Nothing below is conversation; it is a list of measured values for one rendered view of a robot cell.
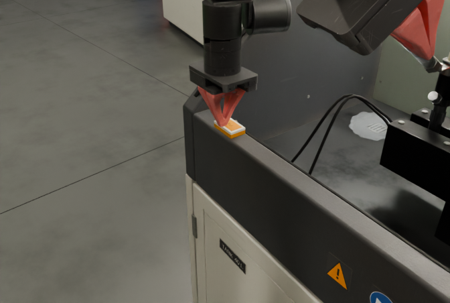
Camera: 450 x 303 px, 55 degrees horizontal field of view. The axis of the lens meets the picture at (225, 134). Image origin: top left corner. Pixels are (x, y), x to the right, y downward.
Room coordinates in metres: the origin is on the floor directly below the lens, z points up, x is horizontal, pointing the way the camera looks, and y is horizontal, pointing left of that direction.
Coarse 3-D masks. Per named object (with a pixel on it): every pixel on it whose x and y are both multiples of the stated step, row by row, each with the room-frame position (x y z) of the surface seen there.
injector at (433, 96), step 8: (440, 72) 0.59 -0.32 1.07; (448, 72) 0.58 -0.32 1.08; (440, 80) 0.59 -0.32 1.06; (448, 80) 0.58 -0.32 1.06; (440, 88) 0.58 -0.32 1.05; (448, 88) 0.58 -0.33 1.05; (432, 96) 0.57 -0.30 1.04; (440, 96) 0.58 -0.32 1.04; (448, 96) 0.58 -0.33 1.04; (440, 104) 0.57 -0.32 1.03; (448, 104) 0.58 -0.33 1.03; (432, 112) 0.59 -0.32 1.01; (440, 112) 0.58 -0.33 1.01; (432, 120) 0.59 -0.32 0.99; (440, 120) 0.58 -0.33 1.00; (432, 128) 0.58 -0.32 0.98; (440, 128) 0.58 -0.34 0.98
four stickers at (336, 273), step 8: (328, 256) 0.41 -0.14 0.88; (328, 264) 0.41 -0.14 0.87; (336, 264) 0.40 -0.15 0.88; (328, 272) 0.41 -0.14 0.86; (336, 272) 0.40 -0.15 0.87; (344, 272) 0.39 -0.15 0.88; (336, 280) 0.39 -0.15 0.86; (344, 280) 0.38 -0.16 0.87; (344, 288) 0.38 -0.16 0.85; (376, 288) 0.35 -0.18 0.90; (376, 296) 0.35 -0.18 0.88; (384, 296) 0.34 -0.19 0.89
